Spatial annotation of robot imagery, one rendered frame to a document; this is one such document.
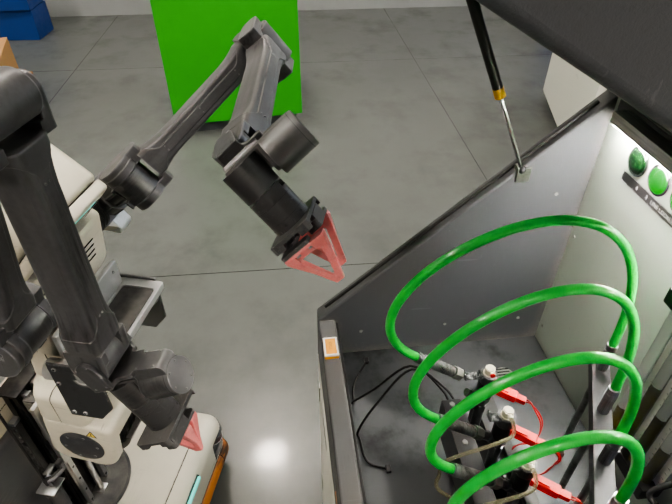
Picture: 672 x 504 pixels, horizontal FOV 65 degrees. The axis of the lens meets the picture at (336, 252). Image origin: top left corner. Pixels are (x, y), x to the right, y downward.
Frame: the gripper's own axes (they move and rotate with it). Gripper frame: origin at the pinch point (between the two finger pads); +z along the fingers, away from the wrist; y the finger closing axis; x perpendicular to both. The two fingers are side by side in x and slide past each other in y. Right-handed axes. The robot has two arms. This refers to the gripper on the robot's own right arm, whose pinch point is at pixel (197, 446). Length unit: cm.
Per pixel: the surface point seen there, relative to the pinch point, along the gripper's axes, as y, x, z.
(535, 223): 14, -62, -17
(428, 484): 8.8, -28.6, 33.2
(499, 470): -12, -52, -5
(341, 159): 277, 62, 80
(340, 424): 11.3, -18.3, 14.6
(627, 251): 18, -71, -5
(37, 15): 490, 374, -103
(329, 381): 20.5, -14.9, 12.9
